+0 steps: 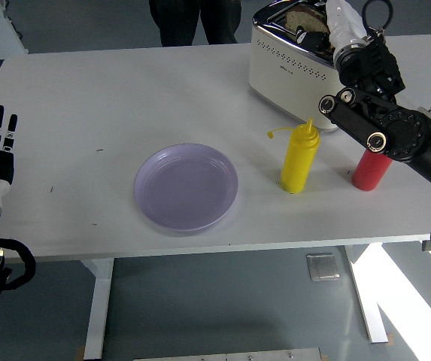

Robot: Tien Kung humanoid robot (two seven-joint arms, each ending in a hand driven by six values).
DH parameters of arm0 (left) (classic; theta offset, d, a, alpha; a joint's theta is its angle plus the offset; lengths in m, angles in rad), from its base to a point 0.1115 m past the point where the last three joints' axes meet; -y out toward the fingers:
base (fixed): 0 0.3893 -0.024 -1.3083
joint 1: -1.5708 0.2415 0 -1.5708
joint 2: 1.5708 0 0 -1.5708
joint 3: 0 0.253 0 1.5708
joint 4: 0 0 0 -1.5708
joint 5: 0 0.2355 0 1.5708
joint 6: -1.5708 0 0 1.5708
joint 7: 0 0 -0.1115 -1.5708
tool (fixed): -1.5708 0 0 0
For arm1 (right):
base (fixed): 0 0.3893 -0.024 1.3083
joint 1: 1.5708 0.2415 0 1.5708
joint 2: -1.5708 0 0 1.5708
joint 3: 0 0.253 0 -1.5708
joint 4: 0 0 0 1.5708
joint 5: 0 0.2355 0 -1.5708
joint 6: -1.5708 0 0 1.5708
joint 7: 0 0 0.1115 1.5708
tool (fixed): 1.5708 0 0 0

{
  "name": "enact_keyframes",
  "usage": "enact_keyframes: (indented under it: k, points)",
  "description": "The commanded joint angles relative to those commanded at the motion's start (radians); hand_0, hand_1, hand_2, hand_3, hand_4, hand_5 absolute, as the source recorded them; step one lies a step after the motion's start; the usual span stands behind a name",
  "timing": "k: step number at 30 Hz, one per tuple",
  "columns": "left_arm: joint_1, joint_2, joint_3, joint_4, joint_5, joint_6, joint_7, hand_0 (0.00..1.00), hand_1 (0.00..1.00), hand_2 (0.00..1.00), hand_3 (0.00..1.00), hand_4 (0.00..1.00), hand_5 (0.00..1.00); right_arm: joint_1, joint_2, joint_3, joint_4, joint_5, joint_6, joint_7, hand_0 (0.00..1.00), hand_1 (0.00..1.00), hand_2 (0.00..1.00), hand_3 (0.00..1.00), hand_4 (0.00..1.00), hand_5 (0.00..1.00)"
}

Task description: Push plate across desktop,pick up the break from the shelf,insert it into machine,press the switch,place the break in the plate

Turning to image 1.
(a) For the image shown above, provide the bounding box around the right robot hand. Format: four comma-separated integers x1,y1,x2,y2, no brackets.
294,0,369,52

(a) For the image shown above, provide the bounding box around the slice of bread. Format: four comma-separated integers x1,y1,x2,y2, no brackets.
284,8,331,35

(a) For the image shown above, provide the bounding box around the cream two-slot toaster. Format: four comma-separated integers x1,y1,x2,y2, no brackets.
247,0,351,135

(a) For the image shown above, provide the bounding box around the purple plastic plate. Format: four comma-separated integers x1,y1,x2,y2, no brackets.
133,142,239,232

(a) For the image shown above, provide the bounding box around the yellow squeeze bottle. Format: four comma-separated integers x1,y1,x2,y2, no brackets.
266,117,320,195

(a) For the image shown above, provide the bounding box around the red squeeze bottle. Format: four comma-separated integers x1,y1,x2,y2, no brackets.
351,148,393,191

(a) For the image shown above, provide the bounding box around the person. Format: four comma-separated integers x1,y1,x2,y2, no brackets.
149,0,243,48

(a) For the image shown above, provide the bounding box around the white table leg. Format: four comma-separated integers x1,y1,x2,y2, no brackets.
341,244,391,344
81,257,115,360

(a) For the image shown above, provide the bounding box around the metal floor socket cover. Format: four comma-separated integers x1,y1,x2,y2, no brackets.
305,252,342,282

